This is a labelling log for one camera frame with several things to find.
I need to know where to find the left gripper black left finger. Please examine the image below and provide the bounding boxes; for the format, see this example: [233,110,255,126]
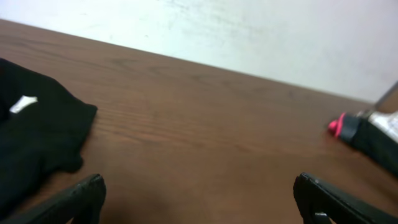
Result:
[1,174,106,224]

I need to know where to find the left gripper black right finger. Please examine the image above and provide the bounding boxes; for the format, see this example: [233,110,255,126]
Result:
[293,172,397,224]

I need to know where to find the black pants with red waistband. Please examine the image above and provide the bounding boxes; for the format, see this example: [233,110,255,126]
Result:
[328,111,397,176]

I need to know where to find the folded black garment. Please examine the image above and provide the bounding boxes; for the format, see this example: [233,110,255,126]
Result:
[1,59,97,218]

